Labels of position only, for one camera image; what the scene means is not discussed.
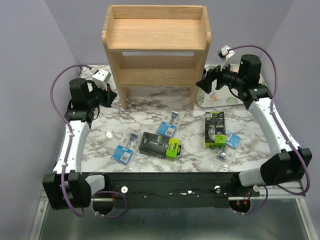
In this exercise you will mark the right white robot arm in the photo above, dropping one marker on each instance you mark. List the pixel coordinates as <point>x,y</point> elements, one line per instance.
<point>289,161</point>

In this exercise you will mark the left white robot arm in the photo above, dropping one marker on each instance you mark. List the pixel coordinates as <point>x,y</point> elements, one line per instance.
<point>66,187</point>

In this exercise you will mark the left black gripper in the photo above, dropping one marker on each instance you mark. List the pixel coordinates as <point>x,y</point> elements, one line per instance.
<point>109,95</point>

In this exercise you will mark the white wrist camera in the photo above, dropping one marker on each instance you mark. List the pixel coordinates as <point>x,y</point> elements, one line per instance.
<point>101,78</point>
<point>225,53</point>

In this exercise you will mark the black green razor box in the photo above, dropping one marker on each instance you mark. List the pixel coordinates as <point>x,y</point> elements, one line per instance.
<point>215,130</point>
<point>160,146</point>

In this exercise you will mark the wooden two-tier shelf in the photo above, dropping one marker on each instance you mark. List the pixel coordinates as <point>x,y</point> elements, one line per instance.
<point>156,46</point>

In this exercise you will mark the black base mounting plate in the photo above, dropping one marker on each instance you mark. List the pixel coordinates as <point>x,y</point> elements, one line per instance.
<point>151,190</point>

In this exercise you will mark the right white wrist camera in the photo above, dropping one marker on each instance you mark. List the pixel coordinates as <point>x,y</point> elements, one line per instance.
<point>225,53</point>

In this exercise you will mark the floral serving tray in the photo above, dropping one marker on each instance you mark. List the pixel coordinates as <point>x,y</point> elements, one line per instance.
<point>222,97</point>

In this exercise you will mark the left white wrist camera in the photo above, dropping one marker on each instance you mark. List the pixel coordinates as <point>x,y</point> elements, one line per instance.
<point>101,78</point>

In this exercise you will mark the aluminium rail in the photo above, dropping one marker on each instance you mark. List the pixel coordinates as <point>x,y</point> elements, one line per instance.
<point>274,192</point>

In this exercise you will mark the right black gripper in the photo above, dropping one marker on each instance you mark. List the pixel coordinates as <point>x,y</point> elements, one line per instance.
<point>206,84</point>

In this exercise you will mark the blue razor blister pack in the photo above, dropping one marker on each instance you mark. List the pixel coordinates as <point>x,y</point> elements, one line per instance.
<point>127,146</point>
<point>170,123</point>
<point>223,158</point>

